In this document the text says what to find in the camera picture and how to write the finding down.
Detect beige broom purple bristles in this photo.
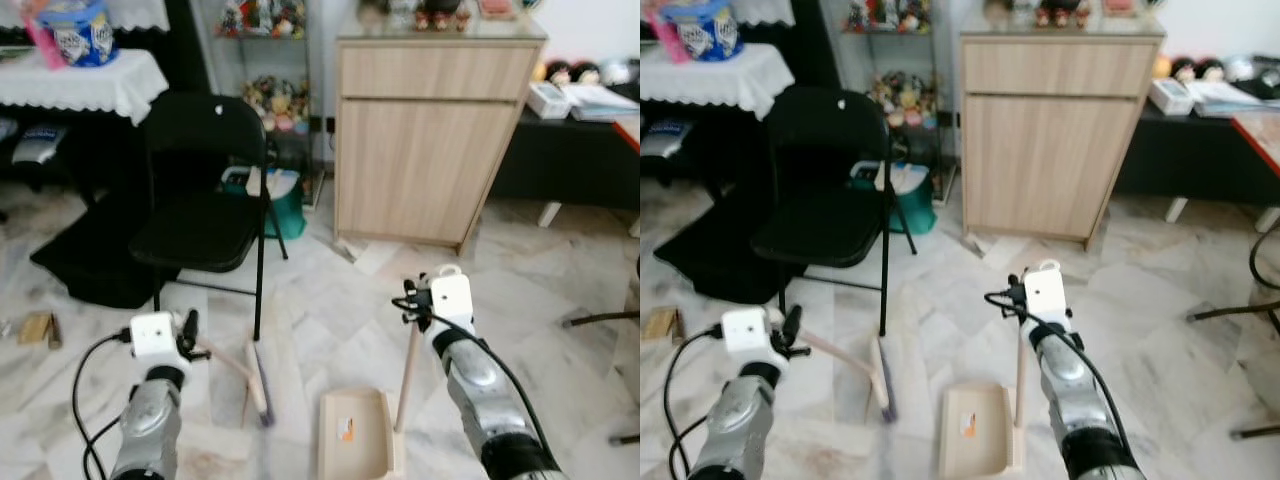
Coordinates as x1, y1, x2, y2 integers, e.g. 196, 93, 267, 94
172, 308, 277, 429
765, 305, 898, 423

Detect beige long-handled dustpan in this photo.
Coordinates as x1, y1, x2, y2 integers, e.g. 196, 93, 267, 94
938, 258, 1061, 479
317, 264, 464, 480

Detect black folding chair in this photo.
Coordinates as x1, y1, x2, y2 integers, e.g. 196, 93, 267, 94
750, 86, 919, 339
128, 92, 291, 343

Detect small wooden block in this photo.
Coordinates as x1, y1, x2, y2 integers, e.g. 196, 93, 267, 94
645, 307, 691, 346
17, 311, 64, 350

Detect green plastic bin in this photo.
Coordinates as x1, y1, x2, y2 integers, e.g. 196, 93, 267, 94
850, 160, 939, 236
222, 165, 307, 241

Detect light wooden cabinet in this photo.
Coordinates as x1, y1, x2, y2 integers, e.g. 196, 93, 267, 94
957, 10, 1167, 251
333, 12, 549, 257

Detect cream cloth bundle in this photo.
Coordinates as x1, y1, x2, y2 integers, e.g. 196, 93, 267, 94
875, 163, 931, 196
245, 168, 299, 199

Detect black low bench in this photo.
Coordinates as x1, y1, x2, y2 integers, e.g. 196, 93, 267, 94
488, 95, 641, 229
1112, 95, 1280, 233

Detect grey pack blue label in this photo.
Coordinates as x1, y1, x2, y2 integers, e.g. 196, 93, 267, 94
640, 120, 693, 161
10, 125, 67, 167

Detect glass figurine display shelf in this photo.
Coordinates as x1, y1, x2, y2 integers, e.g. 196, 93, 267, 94
190, 0, 329, 208
820, 0, 959, 204

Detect small white box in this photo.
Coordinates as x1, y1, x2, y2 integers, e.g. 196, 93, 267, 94
1148, 78, 1196, 117
527, 82, 573, 120

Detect white open booklet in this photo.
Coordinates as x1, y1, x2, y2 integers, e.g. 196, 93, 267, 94
1188, 78, 1266, 119
562, 83, 641, 123

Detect brown figurine set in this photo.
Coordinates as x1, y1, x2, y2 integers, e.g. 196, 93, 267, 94
412, 2, 473, 33
1035, 0, 1096, 29

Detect blue Love tub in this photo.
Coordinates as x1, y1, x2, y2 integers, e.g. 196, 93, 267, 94
38, 0, 119, 69
662, 0, 743, 63

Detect pink packaged item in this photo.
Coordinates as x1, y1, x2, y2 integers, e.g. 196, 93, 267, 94
22, 8, 67, 71
648, 5, 693, 66

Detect white lace piano cover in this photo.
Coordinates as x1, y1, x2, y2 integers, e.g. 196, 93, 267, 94
730, 0, 796, 29
105, 0, 171, 33

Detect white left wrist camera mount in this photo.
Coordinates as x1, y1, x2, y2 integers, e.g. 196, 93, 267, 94
130, 311, 181, 359
722, 308, 773, 356

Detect black metal chair frame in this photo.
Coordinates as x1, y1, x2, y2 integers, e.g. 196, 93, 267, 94
1185, 222, 1280, 441
560, 255, 641, 447

